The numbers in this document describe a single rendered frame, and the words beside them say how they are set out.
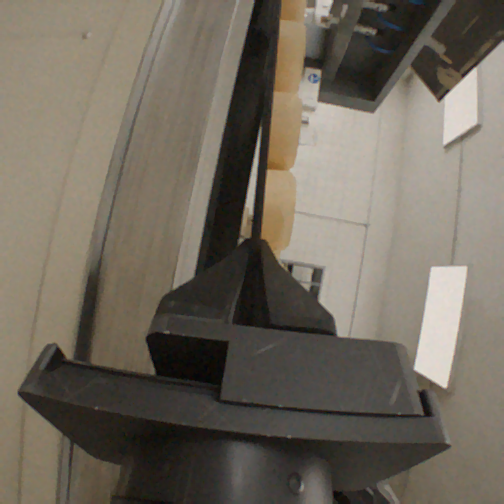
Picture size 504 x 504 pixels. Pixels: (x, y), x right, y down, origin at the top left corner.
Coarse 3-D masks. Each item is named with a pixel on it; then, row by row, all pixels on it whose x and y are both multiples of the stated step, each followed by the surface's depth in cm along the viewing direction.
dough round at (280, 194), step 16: (272, 176) 16; (288, 176) 16; (272, 192) 16; (288, 192) 16; (272, 208) 16; (288, 208) 16; (272, 224) 16; (288, 224) 16; (272, 240) 17; (288, 240) 17
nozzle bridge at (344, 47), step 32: (352, 0) 45; (448, 0) 37; (320, 32) 70; (352, 32) 52; (384, 32) 55; (416, 32) 46; (320, 64) 71; (352, 64) 66; (384, 64) 62; (320, 96) 70; (352, 96) 68; (384, 96) 64
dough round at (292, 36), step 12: (288, 24) 17; (300, 24) 17; (288, 36) 17; (300, 36) 17; (288, 48) 17; (300, 48) 17; (288, 60) 17; (300, 60) 17; (276, 72) 18; (288, 72) 18; (300, 72) 18; (276, 84) 19; (288, 84) 19
